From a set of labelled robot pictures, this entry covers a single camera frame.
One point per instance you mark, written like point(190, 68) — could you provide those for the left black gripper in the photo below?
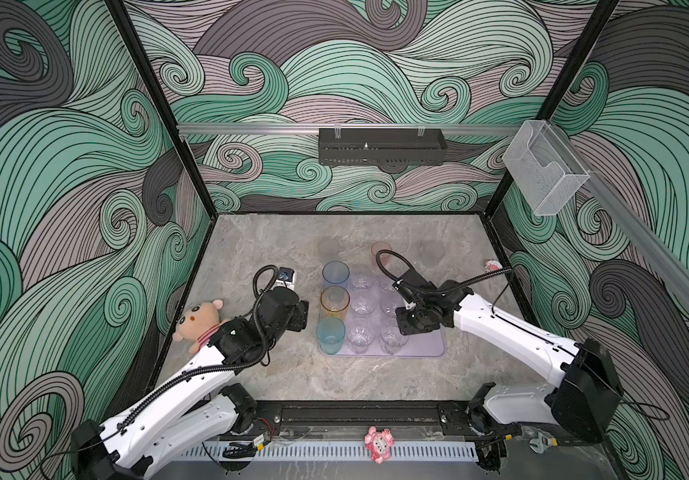
point(299, 316)

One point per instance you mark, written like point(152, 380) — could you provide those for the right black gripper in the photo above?
point(404, 326)

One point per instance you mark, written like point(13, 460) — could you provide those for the clear glass cup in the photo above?
point(390, 302)
point(387, 283)
point(361, 280)
point(392, 340)
point(360, 335)
point(362, 303)
point(431, 252)

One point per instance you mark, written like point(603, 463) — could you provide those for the teal translucent cup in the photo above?
point(331, 334)

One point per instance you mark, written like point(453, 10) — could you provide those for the yellow translucent cup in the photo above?
point(335, 302)

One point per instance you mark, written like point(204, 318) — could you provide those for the blue translucent cup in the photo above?
point(335, 273)

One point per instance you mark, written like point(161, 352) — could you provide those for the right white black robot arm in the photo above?
point(579, 391)

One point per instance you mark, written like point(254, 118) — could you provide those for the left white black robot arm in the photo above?
point(199, 401)

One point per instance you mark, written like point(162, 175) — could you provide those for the lilac plastic tray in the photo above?
point(418, 346)

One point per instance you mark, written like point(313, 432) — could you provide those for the frosted clear cup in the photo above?
point(329, 249)

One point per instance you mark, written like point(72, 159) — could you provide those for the pink translucent cup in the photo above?
point(378, 246)

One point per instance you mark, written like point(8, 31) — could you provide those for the small pink white toy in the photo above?
point(492, 266)

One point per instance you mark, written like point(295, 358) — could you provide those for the bear plush toy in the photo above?
point(198, 323)

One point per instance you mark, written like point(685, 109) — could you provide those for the pink flower toy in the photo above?
point(379, 443)

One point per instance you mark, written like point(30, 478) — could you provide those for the silver adjustable wrench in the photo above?
point(542, 444)

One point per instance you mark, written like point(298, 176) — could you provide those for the white slotted cable duct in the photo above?
point(347, 451)

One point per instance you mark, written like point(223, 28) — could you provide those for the black wall-mounted rack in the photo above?
point(381, 146)

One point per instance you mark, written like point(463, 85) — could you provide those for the clear acrylic wall box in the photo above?
point(545, 167)

